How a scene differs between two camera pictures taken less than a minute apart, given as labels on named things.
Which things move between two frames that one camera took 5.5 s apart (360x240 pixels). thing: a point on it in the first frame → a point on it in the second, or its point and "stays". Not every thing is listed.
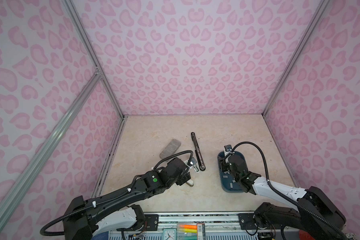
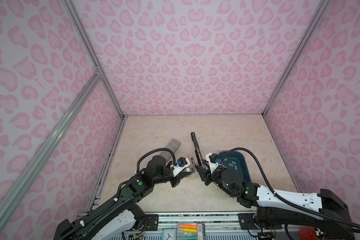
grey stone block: x=170 y=149 stays
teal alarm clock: x=169 y=234 stays
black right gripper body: x=225 y=167 → x=217 y=179
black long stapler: x=198 y=153 stays
